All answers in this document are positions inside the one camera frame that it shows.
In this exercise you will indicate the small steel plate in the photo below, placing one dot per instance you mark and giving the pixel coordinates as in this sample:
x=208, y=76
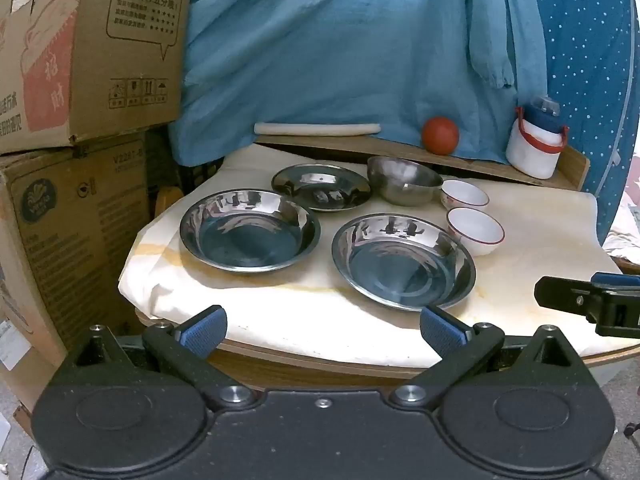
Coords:
x=320, y=186

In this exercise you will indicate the white bowl with red rim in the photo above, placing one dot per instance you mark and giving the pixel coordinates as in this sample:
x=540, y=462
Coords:
x=465, y=194
x=475, y=230

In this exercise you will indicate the cardboard box with red print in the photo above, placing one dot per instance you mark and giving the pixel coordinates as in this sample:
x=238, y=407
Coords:
x=100, y=60

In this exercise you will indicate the red tomato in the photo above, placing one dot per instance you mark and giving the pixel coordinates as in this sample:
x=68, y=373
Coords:
x=440, y=136

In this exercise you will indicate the wooden board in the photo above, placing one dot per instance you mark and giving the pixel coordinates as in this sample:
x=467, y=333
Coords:
x=390, y=149

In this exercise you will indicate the large steel plate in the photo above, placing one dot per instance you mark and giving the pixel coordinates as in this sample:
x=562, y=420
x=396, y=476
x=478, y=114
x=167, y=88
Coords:
x=400, y=265
x=250, y=232

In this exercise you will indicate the white rolling pin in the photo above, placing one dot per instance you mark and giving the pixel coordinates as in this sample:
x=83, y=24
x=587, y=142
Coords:
x=315, y=129

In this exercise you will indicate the steel bowl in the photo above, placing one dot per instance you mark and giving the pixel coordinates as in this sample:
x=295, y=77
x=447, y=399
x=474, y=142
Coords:
x=405, y=182

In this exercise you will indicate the tan wooden object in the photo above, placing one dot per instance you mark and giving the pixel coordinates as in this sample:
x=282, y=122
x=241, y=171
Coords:
x=169, y=202

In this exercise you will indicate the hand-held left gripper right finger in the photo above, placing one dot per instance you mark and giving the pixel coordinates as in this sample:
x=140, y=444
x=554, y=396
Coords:
x=442, y=331

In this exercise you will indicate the blue white-dotted fabric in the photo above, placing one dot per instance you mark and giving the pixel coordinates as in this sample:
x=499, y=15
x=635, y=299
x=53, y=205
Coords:
x=585, y=60

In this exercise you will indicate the black crate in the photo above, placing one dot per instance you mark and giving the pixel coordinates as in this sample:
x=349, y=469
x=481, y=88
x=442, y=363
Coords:
x=200, y=176

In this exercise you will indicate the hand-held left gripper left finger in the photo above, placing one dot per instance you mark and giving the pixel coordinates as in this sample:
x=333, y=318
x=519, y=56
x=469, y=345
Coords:
x=205, y=332

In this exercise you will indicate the cream table cover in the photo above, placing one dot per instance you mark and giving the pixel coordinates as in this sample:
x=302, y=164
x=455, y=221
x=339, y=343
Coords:
x=300, y=310

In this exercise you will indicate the round wooden table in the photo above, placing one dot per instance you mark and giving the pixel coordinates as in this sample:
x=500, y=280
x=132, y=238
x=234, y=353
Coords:
x=325, y=366

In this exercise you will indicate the blue cloth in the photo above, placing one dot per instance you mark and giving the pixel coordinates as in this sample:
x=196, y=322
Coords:
x=325, y=50

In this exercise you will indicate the plain brown cardboard box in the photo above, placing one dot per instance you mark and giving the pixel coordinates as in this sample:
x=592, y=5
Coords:
x=75, y=240

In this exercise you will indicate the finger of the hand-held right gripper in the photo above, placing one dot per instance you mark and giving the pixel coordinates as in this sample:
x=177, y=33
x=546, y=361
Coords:
x=565, y=297
x=607, y=278

